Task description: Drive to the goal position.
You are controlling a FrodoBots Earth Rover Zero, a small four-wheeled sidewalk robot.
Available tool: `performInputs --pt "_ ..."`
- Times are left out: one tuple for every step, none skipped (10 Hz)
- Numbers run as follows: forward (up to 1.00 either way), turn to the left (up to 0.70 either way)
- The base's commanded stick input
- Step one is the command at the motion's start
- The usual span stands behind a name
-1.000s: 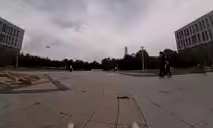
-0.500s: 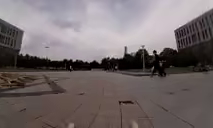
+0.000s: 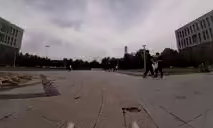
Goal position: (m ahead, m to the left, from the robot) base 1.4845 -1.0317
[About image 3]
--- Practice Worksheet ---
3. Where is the row of trees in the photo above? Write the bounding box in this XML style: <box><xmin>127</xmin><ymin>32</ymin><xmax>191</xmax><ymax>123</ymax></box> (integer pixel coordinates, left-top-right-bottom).
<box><xmin>14</xmin><ymin>47</ymin><xmax>195</xmax><ymax>71</ymax></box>

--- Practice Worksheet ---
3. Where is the grey paved plaza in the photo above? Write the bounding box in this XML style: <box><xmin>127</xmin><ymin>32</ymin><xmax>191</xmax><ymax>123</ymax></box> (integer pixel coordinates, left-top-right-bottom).
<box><xmin>0</xmin><ymin>69</ymin><xmax>213</xmax><ymax>128</ymax></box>

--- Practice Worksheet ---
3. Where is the lamp pole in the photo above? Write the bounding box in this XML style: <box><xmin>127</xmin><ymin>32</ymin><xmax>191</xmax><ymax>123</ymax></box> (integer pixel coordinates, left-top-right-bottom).
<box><xmin>142</xmin><ymin>44</ymin><xmax>147</xmax><ymax>73</ymax></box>

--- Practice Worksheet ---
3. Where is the robot's own part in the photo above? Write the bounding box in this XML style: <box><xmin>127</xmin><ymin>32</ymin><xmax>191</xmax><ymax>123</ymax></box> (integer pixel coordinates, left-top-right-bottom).
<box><xmin>131</xmin><ymin>121</ymin><xmax>140</xmax><ymax>128</ymax></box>
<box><xmin>67</xmin><ymin>121</ymin><xmax>75</xmax><ymax>128</ymax></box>

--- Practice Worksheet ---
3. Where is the bare earth patch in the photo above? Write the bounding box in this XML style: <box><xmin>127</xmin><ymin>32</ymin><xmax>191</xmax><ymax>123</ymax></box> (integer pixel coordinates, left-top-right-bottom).
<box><xmin>0</xmin><ymin>71</ymin><xmax>42</xmax><ymax>90</ymax></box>

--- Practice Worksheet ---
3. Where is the pale building with windows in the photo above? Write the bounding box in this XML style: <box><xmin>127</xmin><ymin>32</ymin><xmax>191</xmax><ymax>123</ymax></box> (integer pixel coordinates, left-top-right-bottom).
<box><xmin>174</xmin><ymin>7</ymin><xmax>213</xmax><ymax>66</ymax></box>

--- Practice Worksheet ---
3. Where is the grey building with windows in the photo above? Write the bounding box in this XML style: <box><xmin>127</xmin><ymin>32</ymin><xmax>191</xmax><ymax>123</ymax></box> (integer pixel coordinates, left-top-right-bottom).
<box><xmin>0</xmin><ymin>13</ymin><xmax>25</xmax><ymax>66</ymax></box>

